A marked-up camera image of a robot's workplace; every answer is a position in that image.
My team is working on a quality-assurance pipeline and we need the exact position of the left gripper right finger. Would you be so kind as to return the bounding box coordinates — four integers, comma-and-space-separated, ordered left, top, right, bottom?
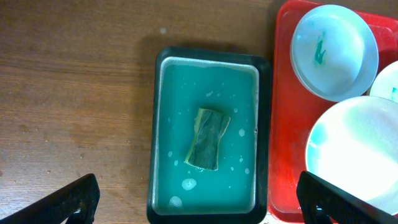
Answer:
296, 171, 397, 224

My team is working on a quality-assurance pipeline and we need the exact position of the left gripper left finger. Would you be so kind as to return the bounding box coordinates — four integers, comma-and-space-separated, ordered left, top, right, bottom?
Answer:
1, 174, 100, 224

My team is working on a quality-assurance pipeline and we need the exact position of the white plate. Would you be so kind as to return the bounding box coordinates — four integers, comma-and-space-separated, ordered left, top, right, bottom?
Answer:
367, 61, 398, 103
290, 4, 379, 102
305, 96, 397, 215

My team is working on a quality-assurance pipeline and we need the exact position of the green yellow sponge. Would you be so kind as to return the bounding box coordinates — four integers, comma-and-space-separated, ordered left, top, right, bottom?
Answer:
185, 108, 231, 170

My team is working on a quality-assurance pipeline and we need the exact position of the red plastic tray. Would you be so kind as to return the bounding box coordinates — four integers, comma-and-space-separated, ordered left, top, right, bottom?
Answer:
267, 0, 398, 223

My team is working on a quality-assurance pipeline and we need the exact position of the dark green water tray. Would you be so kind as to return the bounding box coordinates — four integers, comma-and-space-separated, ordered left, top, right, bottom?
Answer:
147, 47, 272, 223

